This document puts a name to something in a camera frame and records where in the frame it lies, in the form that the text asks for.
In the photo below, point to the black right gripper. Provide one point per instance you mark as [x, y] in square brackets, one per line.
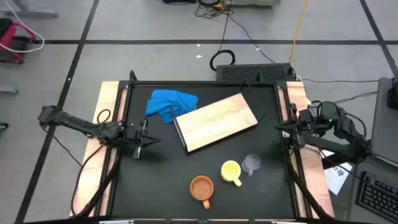
[303, 123]

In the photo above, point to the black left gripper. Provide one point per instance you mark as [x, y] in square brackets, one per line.
[136, 135]

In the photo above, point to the clear plastic cup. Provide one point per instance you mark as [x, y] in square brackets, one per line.
[251, 163]

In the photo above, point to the orange mug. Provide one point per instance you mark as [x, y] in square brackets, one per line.
[201, 188]

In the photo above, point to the yellow mug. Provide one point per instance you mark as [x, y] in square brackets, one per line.
[231, 171]

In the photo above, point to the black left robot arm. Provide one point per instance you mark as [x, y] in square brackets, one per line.
[77, 123]

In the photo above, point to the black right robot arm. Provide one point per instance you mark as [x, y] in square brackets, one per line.
[345, 130]

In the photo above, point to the blue cloth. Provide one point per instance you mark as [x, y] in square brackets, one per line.
[169, 102]

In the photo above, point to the black vented computer case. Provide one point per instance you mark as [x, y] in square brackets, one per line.
[255, 73]

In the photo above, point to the wooden side board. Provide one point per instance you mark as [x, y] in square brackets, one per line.
[91, 174]
[317, 189]

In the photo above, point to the white paper sheet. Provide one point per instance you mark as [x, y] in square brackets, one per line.
[337, 179]

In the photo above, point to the grey desk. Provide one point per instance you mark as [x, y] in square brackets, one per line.
[384, 130]

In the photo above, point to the black keyboard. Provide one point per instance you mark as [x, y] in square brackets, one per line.
[377, 196]

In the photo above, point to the grey box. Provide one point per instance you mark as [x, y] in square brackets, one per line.
[255, 2]

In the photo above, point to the grey metal stand foot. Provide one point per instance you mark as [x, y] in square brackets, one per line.
[34, 13]

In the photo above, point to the red cart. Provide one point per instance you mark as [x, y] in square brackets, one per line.
[9, 34]

